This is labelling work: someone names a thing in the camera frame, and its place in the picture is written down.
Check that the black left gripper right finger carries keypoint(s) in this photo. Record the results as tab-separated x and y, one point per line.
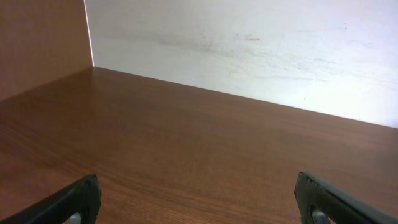
320	202

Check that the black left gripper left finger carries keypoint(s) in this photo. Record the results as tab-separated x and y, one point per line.
82	197

